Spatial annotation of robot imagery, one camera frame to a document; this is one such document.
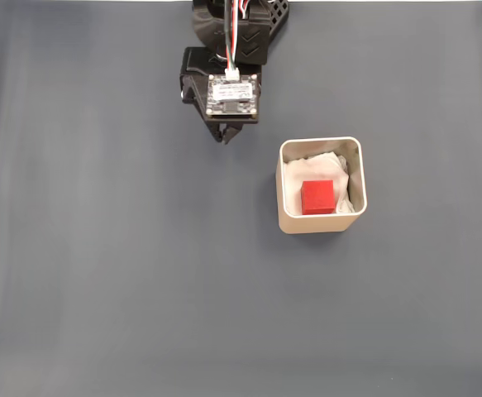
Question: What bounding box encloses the white crumpled tissue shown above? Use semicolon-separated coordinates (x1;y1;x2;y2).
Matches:
284;150;356;217

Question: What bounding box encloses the beige square box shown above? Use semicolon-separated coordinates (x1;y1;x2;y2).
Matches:
279;136;369;235

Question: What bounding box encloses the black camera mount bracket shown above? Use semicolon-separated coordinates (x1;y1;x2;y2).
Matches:
205;116;260;125

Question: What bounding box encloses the dark blue table mat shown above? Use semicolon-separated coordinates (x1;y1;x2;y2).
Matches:
0;1;482;397

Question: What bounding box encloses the multicolour camera cable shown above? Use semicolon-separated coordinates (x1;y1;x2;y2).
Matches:
222;0;251;82

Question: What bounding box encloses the white camera circuit board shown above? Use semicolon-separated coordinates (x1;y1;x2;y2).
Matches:
205;73;260;120

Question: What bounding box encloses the red cube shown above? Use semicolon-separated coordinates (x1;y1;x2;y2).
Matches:
300;179;336;217

